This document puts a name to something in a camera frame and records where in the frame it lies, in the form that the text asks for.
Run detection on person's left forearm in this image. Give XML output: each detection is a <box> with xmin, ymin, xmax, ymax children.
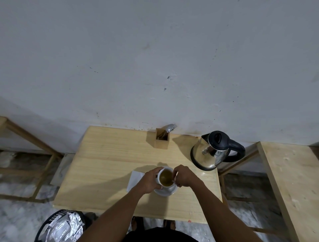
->
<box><xmin>77</xmin><ymin>184</ymin><xmax>150</xmax><ymax>242</ymax></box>

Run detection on person's right foot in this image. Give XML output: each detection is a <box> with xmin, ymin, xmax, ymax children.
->
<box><xmin>163</xmin><ymin>219</ymin><xmax>177</xmax><ymax>231</ymax></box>

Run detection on person's foot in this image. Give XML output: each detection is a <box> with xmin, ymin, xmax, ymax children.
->
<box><xmin>131</xmin><ymin>216</ymin><xmax>145</xmax><ymax>232</ymax></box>
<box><xmin>163</xmin><ymin>219</ymin><xmax>177</xmax><ymax>231</ymax></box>

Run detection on unfinished wooden table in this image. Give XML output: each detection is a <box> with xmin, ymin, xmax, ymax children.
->
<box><xmin>218</xmin><ymin>141</ymin><xmax>319</xmax><ymax>242</ymax></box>

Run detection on person's black shirt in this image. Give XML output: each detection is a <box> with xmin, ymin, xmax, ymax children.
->
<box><xmin>124</xmin><ymin>226</ymin><xmax>200</xmax><ymax>242</ymax></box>

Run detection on white cup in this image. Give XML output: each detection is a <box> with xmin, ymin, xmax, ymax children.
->
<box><xmin>156</xmin><ymin>168</ymin><xmax>177</xmax><ymax>188</ymax></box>

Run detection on light wooden table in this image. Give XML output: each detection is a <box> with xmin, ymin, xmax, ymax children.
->
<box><xmin>53</xmin><ymin>125</ymin><xmax>223</xmax><ymax>224</ymax></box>

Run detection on person's left foot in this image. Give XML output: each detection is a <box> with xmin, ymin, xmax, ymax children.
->
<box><xmin>131</xmin><ymin>216</ymin><xmax>145</xmax><ymax>232</ymax></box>

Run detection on wooden cutlery holder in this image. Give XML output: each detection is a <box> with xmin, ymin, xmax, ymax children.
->
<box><xmin>155</xmin><ymin>128</ymin><xmax>170</xmax><ymax>149</ymax></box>

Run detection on person's left hand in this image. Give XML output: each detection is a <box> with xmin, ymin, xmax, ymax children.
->
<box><xmin>139</xmin><ymin>167</ymin><xmax>165</xmax><ymax>195</ymax></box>

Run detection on white saucer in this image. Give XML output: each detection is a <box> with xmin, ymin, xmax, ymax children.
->
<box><xmin>153</xmin><ymin>183</ymin><xmax>178</xmax><ymax>197</ymax></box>

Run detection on person's right hand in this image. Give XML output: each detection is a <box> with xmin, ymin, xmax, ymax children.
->
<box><xmin>172</xmin><ymin>165</ymin><xmax>202</xmax><ymax>189</ymax></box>

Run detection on steel electric kettle black handle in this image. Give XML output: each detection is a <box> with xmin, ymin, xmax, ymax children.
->
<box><xmin>190</xmin><ymin>131</ymin><xmax>246</xmax><ymax>172</ymax></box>

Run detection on white paper napkin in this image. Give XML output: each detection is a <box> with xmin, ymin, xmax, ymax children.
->
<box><xmin>126</xmin><ymin>171</ymin><xmax>146</xmax><ymax>193</ymax></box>

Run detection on wooden frame stand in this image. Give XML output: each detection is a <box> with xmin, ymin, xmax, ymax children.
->
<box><xmin>0</xmin><ymin>116</ymin><xmax>64</xmax><ymax>203</ymax></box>

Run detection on black plastic basket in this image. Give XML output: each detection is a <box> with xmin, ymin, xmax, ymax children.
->
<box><xmin>34</xmin><ymin>209</ymin><xmax>87</xmax><ymax>242</ymax></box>

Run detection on person's right forearm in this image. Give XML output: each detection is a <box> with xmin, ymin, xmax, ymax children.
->
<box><xmin>189</xmin><ymin>180</ymin><xmax>263</xmax><ymax>242</ymax></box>

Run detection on silver foil bag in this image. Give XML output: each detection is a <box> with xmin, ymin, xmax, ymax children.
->
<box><xmin>40</xmin><ymin>212</ymin><xmax>84</xmax><ymax>242</ymax></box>

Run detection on brown tea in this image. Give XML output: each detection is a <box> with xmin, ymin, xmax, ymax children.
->
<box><xmin>160</xmin><ymin>170</ymin><xmax>174</xmax><ymax>186</ymax></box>

